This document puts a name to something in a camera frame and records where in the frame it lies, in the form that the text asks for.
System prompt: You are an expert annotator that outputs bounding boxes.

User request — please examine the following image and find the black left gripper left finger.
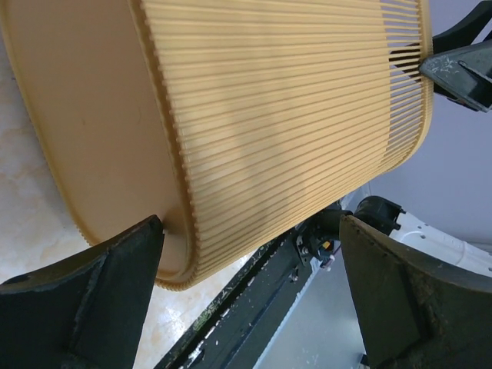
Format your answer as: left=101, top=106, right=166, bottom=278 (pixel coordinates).
left=1, top=215, right=164, bottom=368

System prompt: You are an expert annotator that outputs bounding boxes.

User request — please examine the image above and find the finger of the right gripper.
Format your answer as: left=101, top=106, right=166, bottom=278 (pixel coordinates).
left=387, top=0, right=492, bottom=78

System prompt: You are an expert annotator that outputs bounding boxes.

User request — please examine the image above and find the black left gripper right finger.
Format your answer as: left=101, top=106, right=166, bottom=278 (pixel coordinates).
left=340, top=216, right=491, bottom=368

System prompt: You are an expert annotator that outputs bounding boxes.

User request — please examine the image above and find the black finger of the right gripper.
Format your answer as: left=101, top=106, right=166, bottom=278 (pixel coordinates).
left=420, top=40, right=491, bottom=112

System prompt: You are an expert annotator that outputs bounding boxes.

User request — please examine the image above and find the yellow slatted waste bin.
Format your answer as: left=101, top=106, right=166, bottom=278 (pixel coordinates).
left=1, top=1, right=433, bottom=291

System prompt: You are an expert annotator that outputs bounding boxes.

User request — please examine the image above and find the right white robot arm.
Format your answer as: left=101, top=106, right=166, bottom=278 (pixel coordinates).
left=294, top=196, right=491, bottom=368

